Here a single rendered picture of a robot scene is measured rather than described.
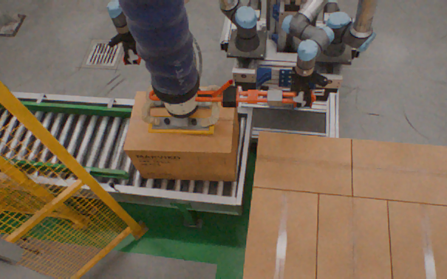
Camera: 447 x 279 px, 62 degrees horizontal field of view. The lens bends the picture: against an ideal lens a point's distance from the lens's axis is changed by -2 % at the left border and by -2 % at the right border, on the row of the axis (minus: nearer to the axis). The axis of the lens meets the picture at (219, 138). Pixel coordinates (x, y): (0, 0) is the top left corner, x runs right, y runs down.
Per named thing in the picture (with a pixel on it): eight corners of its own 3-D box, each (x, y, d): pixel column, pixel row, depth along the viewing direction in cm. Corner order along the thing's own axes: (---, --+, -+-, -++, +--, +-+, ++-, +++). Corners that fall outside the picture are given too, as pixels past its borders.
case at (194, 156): (142, 178, 243) (123, 149, 208) (152, 125, 262) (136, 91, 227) (236, 181, 236) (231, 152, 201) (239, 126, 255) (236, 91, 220)
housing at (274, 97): (267, 106, 183) (267, 100, 179) (267, 94, 186) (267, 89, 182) (281, 106, 182) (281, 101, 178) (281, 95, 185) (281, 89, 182)
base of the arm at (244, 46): (236, 32, 231) (235, 21, 222) (261, 34, 228) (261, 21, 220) (233, 51, 224) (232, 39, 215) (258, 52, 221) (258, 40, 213)
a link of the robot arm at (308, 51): (323, 43, 149) (310, 56, 147) (319, 61, 159) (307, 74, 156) (306, 34, 152) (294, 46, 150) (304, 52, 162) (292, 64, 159)
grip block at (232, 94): (221, 108, 185) (220, 100, 180) (222, 91, 190) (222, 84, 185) (238, 108, 184) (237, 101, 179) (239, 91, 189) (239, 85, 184)
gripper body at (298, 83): (290, 79, 176) (292, 63, 165) (309, 80, 175) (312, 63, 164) (289, 93, 172) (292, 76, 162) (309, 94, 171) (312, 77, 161)
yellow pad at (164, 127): (148, 133, 193) (145, 128, 189) (151, 116, 198) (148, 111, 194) (213, 134, 189) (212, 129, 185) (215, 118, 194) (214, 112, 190)
